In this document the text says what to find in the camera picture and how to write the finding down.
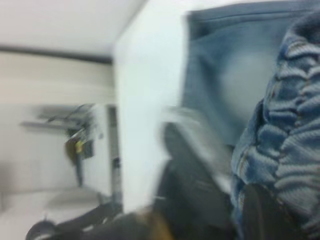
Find black wheeled stand base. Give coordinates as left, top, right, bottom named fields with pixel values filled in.
left=24, top=197, right=126, bottom=240

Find blue denim shorts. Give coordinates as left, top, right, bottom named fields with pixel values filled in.
left=181, top=2, right=320, bottom=240

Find grey equipment rack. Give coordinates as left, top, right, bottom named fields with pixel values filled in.
left=19, top=102, right=104, bottom=186

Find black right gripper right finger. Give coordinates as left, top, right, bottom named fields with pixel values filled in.
left=241, top=184, right=309, bottom=240

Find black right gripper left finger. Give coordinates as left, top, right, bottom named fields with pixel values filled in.
left=156, top=121, right=234, bottom=240

